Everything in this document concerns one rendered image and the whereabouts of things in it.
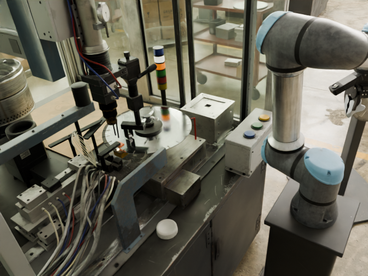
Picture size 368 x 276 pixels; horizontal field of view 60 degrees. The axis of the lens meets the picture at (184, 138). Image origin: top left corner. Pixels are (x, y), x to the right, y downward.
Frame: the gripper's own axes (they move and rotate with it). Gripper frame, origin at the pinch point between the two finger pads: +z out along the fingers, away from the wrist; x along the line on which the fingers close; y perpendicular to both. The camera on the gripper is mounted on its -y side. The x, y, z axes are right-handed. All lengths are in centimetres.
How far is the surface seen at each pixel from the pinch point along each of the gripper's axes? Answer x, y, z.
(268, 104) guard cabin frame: 13.4, -27.9, -0.6
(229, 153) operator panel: -8, -49, 7
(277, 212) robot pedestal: -32, -37, 16
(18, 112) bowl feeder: 24, -139, -2
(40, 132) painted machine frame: -13, -114, -13
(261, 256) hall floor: 2, -27, 91
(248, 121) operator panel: 4.1, -38.8, 1.2
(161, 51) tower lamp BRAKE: 26, -72, -23
